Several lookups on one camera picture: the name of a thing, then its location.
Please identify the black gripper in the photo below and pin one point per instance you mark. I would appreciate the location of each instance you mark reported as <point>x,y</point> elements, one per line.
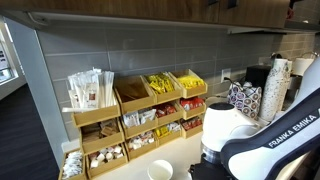
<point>208,171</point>

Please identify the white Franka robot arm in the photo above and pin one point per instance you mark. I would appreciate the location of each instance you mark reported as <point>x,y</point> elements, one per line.
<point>226,126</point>

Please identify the patterned paper cup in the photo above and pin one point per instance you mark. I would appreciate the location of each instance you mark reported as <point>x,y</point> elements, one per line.
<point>160,170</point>

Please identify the tall paper cup stack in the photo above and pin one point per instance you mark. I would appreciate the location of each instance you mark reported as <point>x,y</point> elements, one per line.
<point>273,90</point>
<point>303,66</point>

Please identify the red condiment packets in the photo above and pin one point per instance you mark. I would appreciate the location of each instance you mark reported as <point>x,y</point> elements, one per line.
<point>191,123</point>
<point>191,103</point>

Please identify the yellow white packets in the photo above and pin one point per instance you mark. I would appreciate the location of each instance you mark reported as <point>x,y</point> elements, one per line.
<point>163,130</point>

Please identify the red brown packets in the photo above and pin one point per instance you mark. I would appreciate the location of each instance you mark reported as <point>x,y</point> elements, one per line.
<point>165,110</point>

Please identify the bright yellow sweetener packets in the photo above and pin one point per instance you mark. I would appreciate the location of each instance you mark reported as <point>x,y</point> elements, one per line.
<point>190,81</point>

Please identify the white snack bags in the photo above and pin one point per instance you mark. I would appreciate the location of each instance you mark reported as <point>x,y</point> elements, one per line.
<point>131,118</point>

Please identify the yellow printed packets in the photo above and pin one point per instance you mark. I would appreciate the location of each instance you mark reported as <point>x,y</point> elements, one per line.
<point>160,83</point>

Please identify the white creamer cups pile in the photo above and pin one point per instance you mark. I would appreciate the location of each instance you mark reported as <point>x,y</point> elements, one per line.
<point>105,155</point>

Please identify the black coffee machine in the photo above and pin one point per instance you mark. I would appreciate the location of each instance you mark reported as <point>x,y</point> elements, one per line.
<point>256,75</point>

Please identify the brown paper packets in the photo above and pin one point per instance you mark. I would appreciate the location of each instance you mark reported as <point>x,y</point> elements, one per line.
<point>106,128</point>

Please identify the stainless steel appliance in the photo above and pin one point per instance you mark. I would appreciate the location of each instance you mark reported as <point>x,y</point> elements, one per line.
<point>293,85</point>

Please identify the small wooden box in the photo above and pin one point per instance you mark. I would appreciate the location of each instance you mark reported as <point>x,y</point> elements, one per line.
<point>84,168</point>

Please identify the wooden condiment organizer shelf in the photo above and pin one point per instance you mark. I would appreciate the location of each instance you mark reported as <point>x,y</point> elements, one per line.
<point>96,116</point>

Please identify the white sugar sticks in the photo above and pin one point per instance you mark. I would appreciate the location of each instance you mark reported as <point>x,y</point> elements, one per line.
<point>71,163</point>

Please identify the wrapped stirrers and straws bunch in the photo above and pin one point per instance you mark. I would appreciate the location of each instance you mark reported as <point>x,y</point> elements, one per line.
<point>86,90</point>

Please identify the wooden overhead cabinet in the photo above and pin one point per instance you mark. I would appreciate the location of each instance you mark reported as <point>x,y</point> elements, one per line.
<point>133,8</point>

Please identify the white wall outlet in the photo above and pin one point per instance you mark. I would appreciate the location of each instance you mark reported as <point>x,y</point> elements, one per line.
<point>225,75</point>

